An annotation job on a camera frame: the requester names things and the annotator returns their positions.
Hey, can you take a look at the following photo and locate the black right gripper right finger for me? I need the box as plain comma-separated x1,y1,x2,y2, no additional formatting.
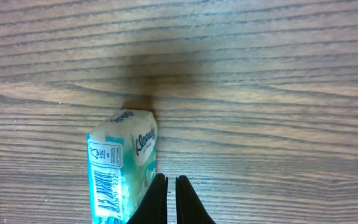
176,175,215,224

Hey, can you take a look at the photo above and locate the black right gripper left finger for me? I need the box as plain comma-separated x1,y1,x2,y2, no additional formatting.
126,173,168,224

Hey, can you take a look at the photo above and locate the small teal white box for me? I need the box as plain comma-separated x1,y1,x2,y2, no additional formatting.
87,109,158,223

